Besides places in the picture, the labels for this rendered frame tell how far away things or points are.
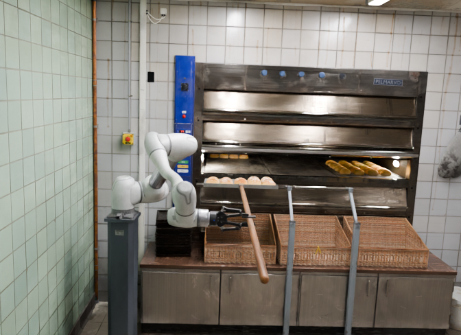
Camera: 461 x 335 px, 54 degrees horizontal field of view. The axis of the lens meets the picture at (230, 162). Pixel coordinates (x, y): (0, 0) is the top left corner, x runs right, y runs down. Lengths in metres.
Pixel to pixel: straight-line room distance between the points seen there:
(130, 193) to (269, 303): 1.37
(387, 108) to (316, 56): 0.75
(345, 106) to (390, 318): 1.73
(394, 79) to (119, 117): 2.32
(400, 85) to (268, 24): 1.22
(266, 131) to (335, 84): 0.70
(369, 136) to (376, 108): 0.24
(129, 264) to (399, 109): 2.51
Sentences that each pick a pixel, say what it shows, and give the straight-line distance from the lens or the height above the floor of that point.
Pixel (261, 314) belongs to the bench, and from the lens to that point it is 3.64.
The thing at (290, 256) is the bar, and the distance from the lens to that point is 3.42.
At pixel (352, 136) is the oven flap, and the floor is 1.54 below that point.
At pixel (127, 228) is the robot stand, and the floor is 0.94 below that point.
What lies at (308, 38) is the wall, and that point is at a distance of 3.85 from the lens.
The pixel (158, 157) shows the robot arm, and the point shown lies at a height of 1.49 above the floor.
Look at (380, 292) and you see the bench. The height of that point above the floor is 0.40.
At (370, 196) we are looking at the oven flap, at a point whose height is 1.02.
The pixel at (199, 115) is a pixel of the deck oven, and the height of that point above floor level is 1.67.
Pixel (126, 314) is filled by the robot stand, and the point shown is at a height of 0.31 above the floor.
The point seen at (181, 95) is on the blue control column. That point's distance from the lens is 3.73.
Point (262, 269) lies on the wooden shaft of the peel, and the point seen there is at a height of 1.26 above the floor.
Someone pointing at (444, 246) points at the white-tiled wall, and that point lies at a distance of 4.47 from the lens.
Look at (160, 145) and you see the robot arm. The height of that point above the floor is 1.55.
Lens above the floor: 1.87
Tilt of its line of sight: 9 degrees down
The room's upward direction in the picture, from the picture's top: 2 degrees clockwise
